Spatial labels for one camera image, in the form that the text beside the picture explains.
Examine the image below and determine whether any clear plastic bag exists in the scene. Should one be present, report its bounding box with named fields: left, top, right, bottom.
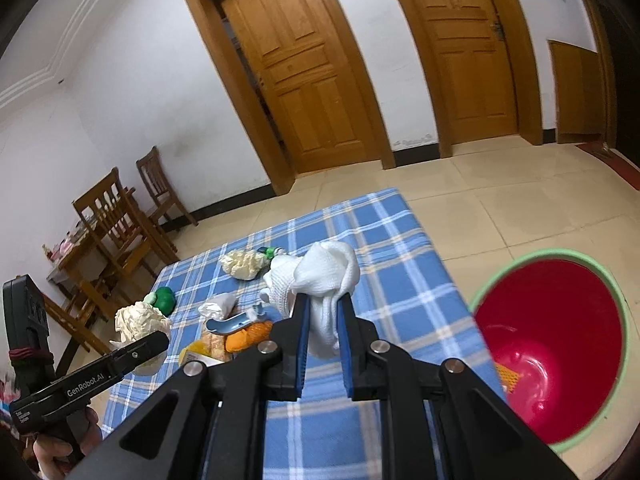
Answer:
left=198, top=292, right=236, bottom=321

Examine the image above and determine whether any low wooden cabinet door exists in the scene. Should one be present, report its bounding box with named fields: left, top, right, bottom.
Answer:
left=549, top=40, right=605, bottom=143

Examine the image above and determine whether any orange snack bag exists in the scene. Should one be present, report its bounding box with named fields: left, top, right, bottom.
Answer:
left=179, top=333, right=231, bottom=365

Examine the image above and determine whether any small green white wrapper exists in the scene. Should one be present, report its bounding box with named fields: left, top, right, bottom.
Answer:
left=257, top=247, right=286, bottom=260

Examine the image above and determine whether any blue plaid tablecloth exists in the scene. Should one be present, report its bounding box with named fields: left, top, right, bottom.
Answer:
left=103, top=188, right=506, bottom=479

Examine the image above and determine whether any green flower-shaped container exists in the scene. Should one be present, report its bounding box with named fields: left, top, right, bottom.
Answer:
left=143, top=286, right=177, bottom=318

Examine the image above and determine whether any right wooden door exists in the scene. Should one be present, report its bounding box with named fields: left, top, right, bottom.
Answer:
left=410, top=0, right=518, bottom=144

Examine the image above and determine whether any large crumpled cream paper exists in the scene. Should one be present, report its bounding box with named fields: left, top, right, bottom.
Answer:
left=111, top=301, right=171, bottom=349

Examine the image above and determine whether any near wooden chair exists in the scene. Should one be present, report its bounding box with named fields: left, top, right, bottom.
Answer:
left=71, top=167, right=180, bottom=281

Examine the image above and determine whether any foreground wooden chair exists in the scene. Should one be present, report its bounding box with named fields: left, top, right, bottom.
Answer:
left=43, top=292, right=110, bottom=356

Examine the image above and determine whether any white cloth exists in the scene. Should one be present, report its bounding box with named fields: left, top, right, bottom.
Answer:
left=259, top=240, right=360, bottom=360

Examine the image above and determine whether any far wooden chair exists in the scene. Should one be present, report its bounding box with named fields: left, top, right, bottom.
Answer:
left=136, top=146, right=198, bottom=226

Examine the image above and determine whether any person's left hand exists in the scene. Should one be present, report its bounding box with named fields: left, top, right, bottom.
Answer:
left=34, top=406, right=102, bottom=480

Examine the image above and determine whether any far crumpled cream paper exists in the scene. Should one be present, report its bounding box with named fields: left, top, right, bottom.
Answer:
left=219, top=249, right=270, bottom=281

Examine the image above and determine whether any wooden dining table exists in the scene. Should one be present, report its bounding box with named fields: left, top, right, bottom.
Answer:
left=50, top=211, right=142, bottom=318

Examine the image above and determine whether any left wooden door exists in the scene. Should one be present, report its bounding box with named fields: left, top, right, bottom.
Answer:
left=221, top=0, right=378, bottom=174

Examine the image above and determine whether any blue plastic wrapper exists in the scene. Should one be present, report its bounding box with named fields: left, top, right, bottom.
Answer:
left=205, top=304, right=282, bottom=335

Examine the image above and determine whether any yellow foam net large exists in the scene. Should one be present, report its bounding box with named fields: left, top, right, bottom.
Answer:
left=495, top=362, right=521, bottom=393

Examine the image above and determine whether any orange candy wrapper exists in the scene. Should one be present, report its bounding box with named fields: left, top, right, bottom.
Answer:
left=224, top=321, right=273, bottom=353

